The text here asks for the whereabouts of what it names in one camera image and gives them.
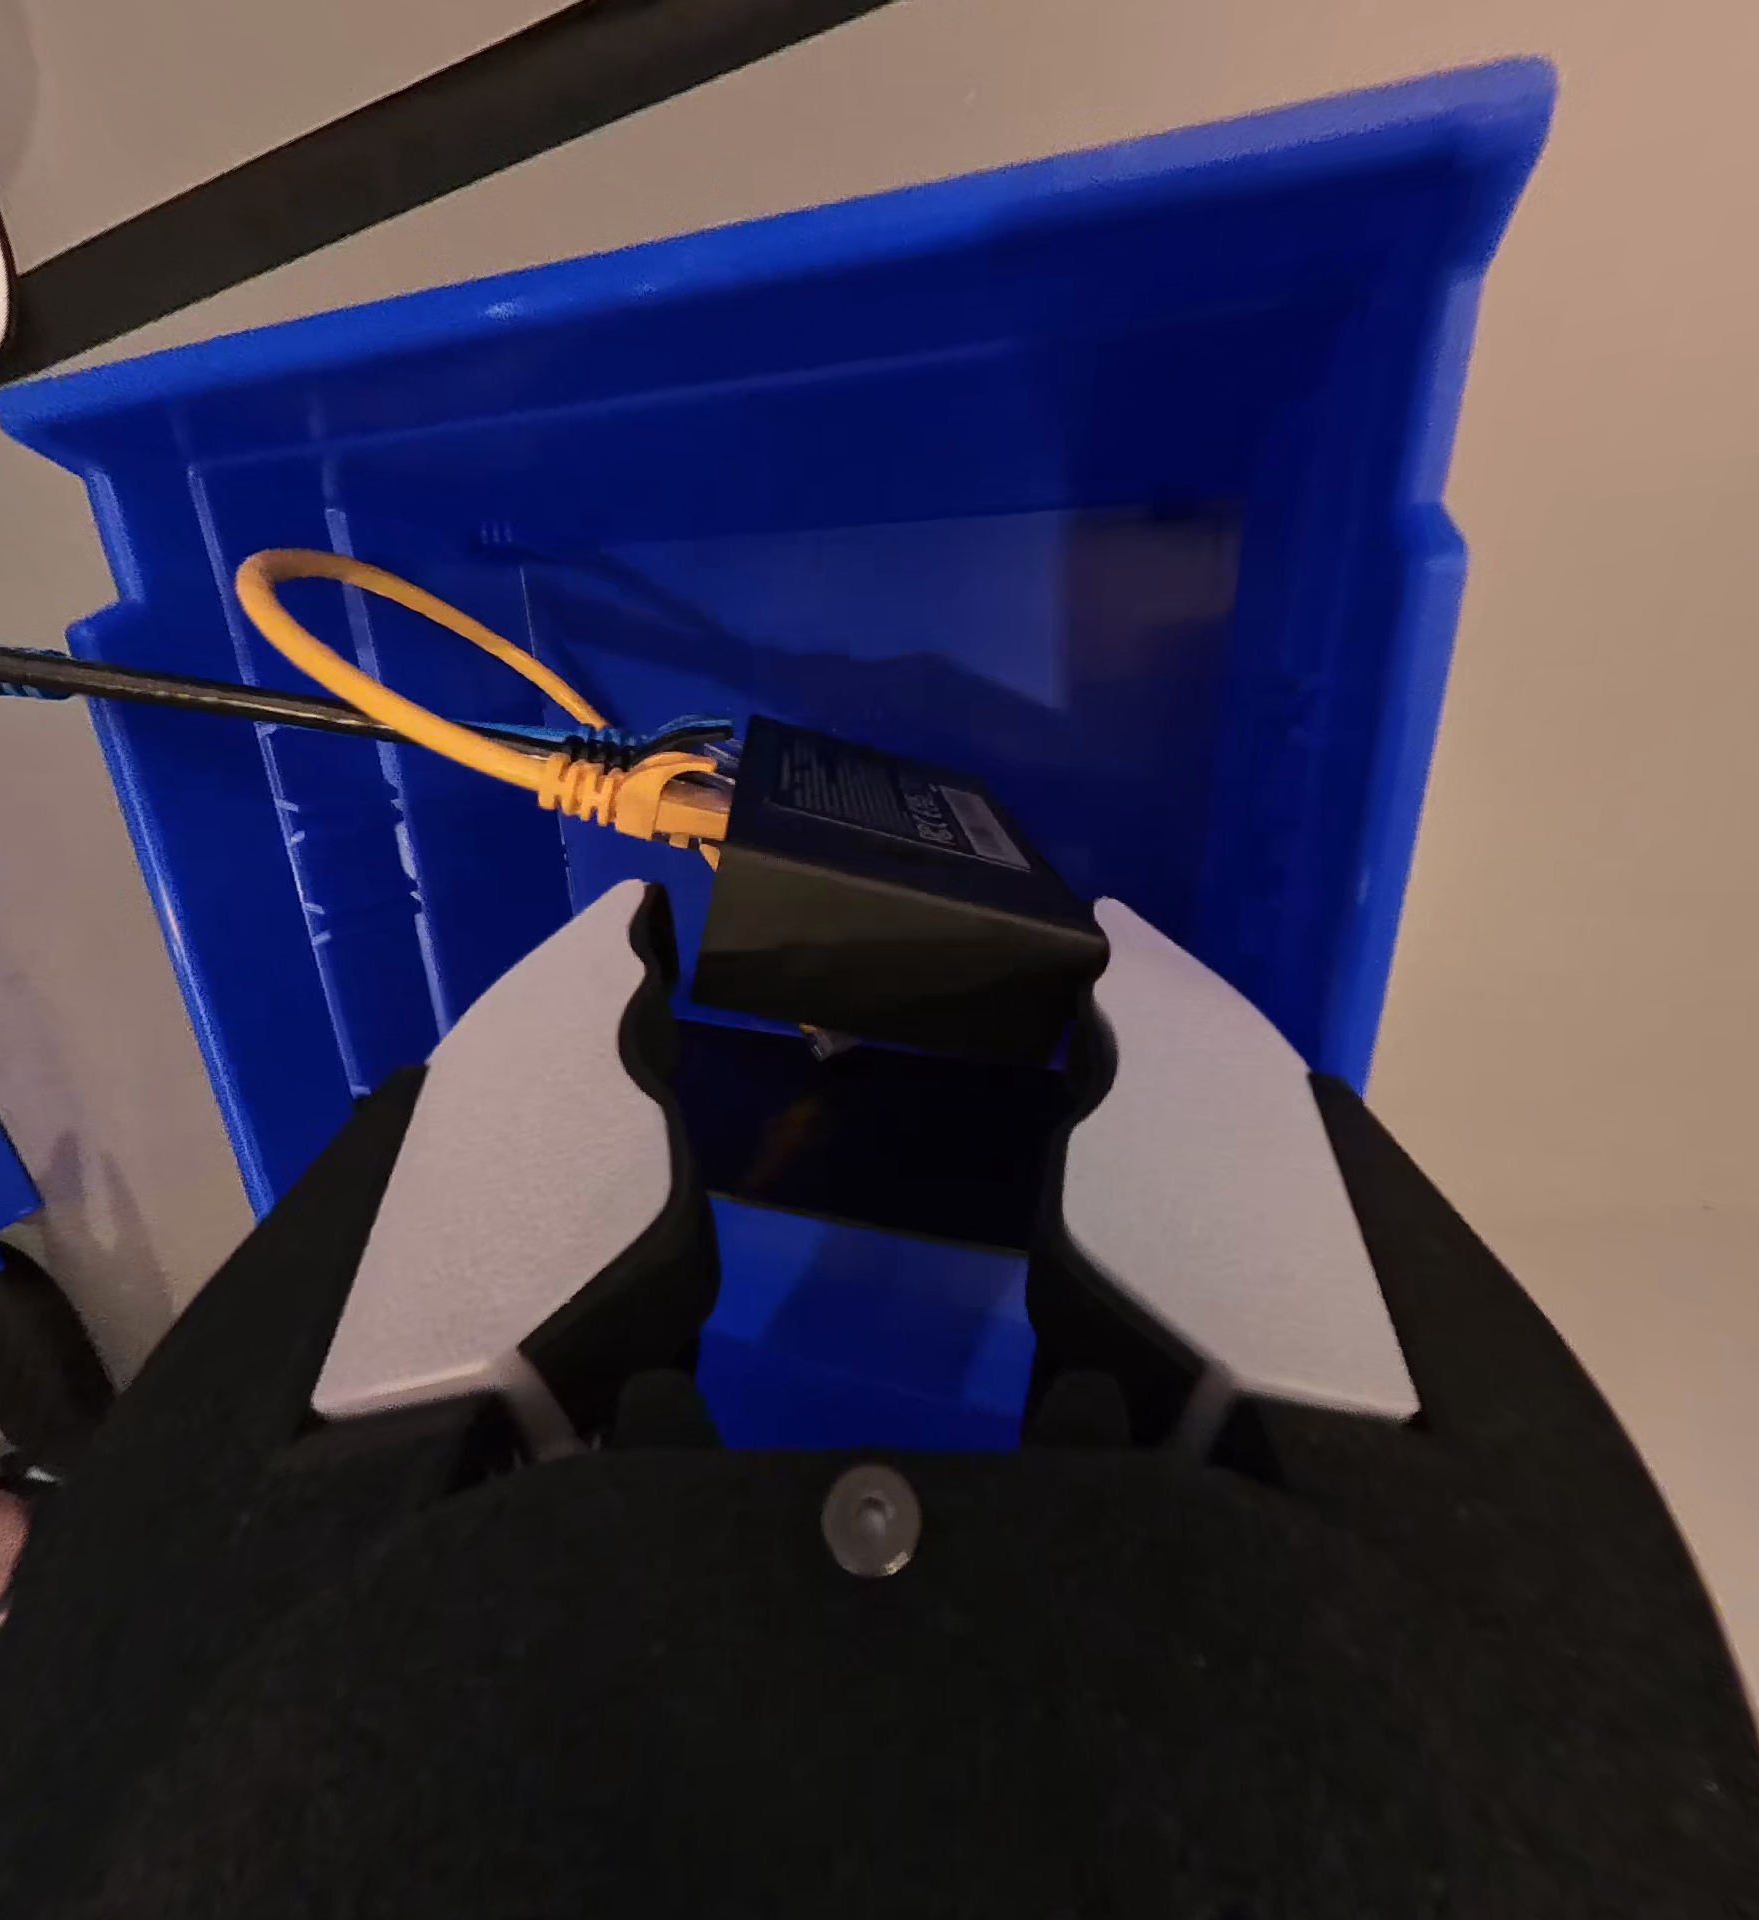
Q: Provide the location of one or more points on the black textured pad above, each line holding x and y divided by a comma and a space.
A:
24, 1351

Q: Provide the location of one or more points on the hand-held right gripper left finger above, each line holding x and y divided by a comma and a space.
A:
504, 1201

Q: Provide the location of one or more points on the black network switch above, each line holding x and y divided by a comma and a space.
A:
879, 902

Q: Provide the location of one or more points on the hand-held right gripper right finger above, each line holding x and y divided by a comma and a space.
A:
1240, 1201

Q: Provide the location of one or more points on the dark rectangular table panel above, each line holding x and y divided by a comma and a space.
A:
460, 137

